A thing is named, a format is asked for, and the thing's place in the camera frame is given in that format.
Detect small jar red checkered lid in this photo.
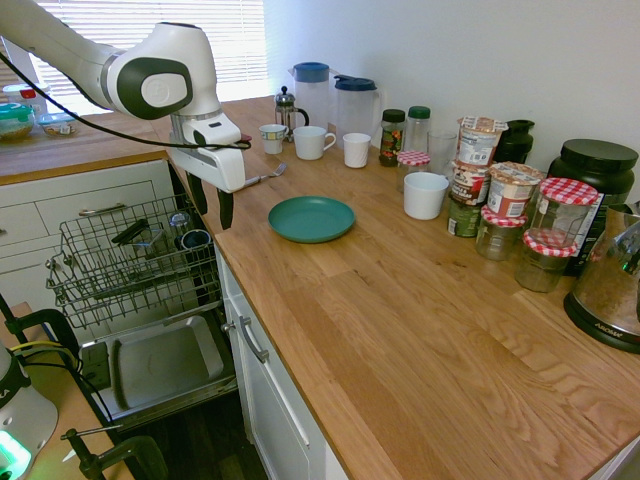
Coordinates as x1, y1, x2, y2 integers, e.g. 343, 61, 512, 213
396, 150, 432, 195

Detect green plastic plate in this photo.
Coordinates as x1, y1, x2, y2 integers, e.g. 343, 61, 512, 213
267, 195, 357, 245

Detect metal cabinet door handle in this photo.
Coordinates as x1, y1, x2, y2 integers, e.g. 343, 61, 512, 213
221, 315, 271, 365

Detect grey wire dishwasher rack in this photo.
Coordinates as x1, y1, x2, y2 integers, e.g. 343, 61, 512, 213
45, 194, 224, 331

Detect clear drinking glass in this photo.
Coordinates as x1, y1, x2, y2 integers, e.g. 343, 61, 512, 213
427, 130, 459, 176

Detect white cabinet door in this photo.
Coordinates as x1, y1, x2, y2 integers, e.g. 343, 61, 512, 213
219, 259, 329, 480

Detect open dishwasher door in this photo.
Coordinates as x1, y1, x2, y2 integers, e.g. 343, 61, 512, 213
79, 314, 239, 432

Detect large white cup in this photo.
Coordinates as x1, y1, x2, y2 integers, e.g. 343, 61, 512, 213
402, 172, 450, 221

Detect plastic container red clip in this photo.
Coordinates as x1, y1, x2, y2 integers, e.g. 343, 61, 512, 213
1, 82, 52, 115

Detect black protein powder tub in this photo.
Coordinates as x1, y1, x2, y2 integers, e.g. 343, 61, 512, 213
546, 138, 640, 279

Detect metal drawer handle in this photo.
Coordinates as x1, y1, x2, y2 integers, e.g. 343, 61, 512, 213
78, 202, 129, 218

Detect food container teal lid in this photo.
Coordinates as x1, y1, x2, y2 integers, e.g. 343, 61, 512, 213
0, 102, 38, 142

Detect silver fork white handle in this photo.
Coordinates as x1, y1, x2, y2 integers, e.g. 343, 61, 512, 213
244, 162, 288, 185

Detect black shaker bottle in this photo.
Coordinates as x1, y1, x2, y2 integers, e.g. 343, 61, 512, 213
492, 118, 537, 166

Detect dark spice jar green lid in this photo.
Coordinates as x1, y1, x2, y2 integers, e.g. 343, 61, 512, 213
379, 108, 407, 168

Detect white drawer front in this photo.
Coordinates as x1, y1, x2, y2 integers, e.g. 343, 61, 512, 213
35, 179, 162, 236

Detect large jar red checkered lid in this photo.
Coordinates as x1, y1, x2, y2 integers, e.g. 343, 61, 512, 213
528, 177, 600, 249

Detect wide pitcher dark blue lid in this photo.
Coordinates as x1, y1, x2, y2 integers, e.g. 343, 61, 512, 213
333, 74, 384, 147

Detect dark blue cup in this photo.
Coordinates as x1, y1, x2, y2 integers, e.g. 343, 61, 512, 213
178, 228, 215, 252

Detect glass jar red checkered lid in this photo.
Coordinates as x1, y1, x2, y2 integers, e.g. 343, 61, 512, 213
474, 204, 529, 263
513, 230, 579, 294

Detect green tin can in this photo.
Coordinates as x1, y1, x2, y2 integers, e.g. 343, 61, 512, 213
446, 192, 484, 239

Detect glass french press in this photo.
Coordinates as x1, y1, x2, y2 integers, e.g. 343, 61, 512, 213
274, 85, 311, 144

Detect tall pitcher blue lid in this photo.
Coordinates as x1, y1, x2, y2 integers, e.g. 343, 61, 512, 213
288, 61, 332, 134

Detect white mug with handle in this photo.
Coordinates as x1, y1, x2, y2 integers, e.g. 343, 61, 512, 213
292, 125, 337, 161

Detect stainless steel electric kettle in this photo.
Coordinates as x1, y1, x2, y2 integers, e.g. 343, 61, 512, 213
563, 200, 640, 356

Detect patterned white cup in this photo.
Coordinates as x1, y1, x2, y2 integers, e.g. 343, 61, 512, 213
258, 123, 289, 155

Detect ribbed white cup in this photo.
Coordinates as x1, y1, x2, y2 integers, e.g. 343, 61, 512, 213
342, 132, 372, 170

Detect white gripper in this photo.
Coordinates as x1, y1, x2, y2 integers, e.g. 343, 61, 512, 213
168, 145, 248, 232

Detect clear jar green lid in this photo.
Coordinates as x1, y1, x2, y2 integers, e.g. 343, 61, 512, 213
405, 105, 433, 154

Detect yellow cables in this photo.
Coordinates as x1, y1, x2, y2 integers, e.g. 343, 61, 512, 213
8, 340, 62, 370

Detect black utensil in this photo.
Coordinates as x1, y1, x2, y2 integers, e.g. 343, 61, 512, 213
110, 218, 151, 245

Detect black metal clamp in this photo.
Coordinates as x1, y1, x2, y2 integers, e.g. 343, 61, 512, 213
60, 427, 170, 480
3, 308, 82, 372

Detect small container blue lid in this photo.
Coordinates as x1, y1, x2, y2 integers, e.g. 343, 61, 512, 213
38, 111, 82, 138

